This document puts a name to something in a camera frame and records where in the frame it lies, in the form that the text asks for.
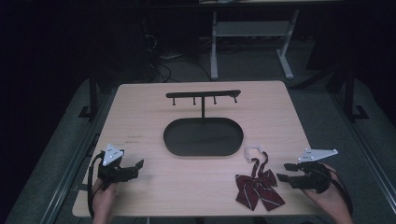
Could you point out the black hook stand with tray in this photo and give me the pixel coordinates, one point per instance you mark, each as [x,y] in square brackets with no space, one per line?
[202,137]

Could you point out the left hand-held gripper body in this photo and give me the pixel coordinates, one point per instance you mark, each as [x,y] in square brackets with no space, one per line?
[109,155]

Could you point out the person's right hand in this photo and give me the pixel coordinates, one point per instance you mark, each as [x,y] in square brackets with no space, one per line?
[334,202]

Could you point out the black metal stand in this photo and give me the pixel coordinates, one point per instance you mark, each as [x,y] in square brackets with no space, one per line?
[349,93]
[92,93]

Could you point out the person's left hand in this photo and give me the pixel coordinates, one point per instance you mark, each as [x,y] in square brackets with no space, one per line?
[102,202]

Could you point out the white metal desk frame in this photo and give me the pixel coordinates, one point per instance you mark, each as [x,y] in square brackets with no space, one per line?
[249,28]

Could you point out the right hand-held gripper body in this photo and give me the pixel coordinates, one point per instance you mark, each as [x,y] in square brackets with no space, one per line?
[314,180]

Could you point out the dark red striped bow tie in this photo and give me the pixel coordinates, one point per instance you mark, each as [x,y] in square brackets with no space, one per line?
[258,189]

